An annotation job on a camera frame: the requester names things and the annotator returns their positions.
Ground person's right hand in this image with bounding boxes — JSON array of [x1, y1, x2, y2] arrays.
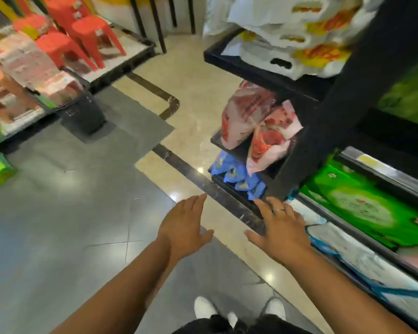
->
[[244, 196, 315, 267]]

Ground person's left hand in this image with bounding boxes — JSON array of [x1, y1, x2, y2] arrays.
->
[[156, 193, 215, 262]]

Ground person's right forearm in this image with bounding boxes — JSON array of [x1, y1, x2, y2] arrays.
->
[[285, 250, 418, 334]]

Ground person's left forearm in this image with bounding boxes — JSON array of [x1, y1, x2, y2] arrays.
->
[[50, 237, 182, 334]]

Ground pile of blue packets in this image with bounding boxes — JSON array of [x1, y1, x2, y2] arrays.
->
[[210, 151, 267, 201]]

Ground red white printed bag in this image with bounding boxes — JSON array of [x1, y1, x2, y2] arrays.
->
[[246, 100, 304, 177], [221, 81, 277, 150]]

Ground white shoe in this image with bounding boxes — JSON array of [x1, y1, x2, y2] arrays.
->
[[264, 297, 287, 321], [194, 296, 219, 320]]

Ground black trousers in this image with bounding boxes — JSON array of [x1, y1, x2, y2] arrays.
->
[[171, 314, 314, 334]]

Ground large green tissue pack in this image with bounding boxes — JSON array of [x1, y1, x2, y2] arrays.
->
[[299, 154, 418, 250]]

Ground yellow shelf price tag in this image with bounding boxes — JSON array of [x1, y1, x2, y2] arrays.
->
[[356, 154, 382, 168]]

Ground white blue tissue pack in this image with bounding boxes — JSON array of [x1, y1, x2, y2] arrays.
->
[[288, 198, 418, 318]]

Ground black shelf rack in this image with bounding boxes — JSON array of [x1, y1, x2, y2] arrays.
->
[[204, 0, 418, 334]]

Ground black plastic shopping basket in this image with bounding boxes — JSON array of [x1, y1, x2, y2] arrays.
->
[[31, 67, 107, 136]]

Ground stack of white yellow-print bags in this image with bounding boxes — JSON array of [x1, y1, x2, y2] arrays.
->
[[203, 0, 387, 80]]

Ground white display platform black edge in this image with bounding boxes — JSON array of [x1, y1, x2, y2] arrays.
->
[[0, 17, 157, 151]]

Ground red plastic stool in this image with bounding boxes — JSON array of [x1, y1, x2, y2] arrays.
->
[[71, 15, 127, 69], [13, 14, 57, 41], [35, 30, 99, 72]]

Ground pile of pink white packets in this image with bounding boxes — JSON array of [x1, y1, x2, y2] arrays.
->
[[0, 32, 85, 105]]

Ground orange plastic stool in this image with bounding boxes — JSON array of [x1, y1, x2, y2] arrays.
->
[[0, 65, 39, 123]]

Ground stack of red plastic stools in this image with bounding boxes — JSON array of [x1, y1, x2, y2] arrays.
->
[[43, 0, 92, 30]]

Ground yellow plastic stool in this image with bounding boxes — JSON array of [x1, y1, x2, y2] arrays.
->
[[0, 0, 21, 39]]

